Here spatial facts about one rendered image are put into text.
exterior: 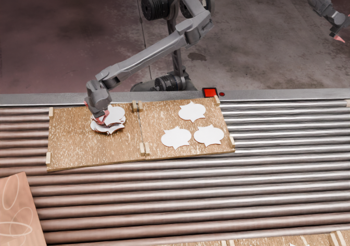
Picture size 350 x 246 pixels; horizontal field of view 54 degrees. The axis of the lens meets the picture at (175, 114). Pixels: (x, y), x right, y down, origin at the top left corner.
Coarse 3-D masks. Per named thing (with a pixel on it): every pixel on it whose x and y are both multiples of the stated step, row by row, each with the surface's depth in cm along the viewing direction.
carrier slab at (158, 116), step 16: (144, 112) 169; (160, 112) 170; (176, 112) 171; (208, 112) 173; (144, 128) 162; (160, 128) 163; (192, 128) 164; (224, 128) 166; (144, 144) 156; (160, 144) 156; (192, 144) 158; (224, 144) 159
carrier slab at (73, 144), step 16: (64, 112) 165; (80, 112) 166; (128, 112) 168; (64, 128) 158; (80, 128) 159; (128, 128) 161; (48, 144) 151; (64, 144) 152; (80, 144) 153; (96, 144) 153; (112, 144) 154; (128, 144) 155; (64, 160) 146; (80, 160) 147; (96, 160) 148; (112, 160) 148; (128, 160) 149; (144, 160) 151
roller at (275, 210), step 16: (224, 208) 139; (240, 208) 139; (256, 208) 140; (272, 208) 140; (288, 208) 141; (304, 208) 141; (320, 208) 142; (336, 208) 143; (48, 224) 128; (64, 224) 129; (80, 224) 130; (96, 224) 130; (112, 224) 131; (128, 224) 132; (144, 224) 133
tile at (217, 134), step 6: (210, 126) 165; (198, 132) 162; (204, 132) 162; (210, 132) 162; (216, 132) 163; (222, 132) 163; (198, 138) 159; (204, 138) 160; (210, 138) 160; (216, 138) 160; (222, 138) 161; (204, 144) 158; (210, 144) 158
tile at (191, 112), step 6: (192, 102) 175; (186, 108) 172; (192, 108) 172; (198, 108) 173; (204, 108) 173; (180, 114) 169; (186, 114) 169; (192, 114) 170; (198, 114) 170; (186, 120) 167; (192, 120) 167
